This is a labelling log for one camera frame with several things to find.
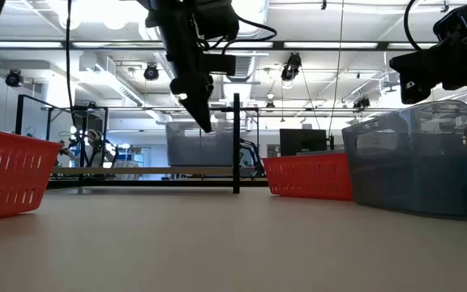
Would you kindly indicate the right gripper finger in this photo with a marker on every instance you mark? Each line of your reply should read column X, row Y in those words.
column 418, row 73

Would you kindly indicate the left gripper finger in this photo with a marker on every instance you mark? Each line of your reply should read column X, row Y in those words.
column 202, row 107

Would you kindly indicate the grey translucent plastic bin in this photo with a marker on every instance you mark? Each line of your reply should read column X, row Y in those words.
column 420, row 186
column 193, row 150

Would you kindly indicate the red plastic basket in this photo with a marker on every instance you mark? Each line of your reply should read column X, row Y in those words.
column 14, row 180
column 306, row 178

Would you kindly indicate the ceiling light strip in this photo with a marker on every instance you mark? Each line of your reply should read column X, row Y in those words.
column 412, row 45
column 331, row 45
column 26, row 44
column 108, row 44

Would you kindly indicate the black ceiling spotlight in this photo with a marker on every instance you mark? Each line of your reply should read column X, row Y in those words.
column 291, row 67
column 14, row 78
column 151, row 72
column 362, row 103

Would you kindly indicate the black monitor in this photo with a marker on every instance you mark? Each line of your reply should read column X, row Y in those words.
column 302, row 142

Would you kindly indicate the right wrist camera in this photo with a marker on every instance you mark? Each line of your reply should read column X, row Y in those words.
column 452, row 25

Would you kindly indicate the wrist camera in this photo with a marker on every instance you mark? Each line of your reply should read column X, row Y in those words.
column 222, row 65
column 452, row 25

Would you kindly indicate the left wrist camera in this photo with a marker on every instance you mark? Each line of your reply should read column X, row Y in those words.
column 222, row 65

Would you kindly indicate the black shelf post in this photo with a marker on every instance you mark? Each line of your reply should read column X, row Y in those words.
column 236, row 162

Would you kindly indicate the white ventilation duct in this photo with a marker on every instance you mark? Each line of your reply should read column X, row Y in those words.
column 108, row 77

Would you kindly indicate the black aluminium table frame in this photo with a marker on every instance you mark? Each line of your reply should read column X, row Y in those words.
column 136, row 183

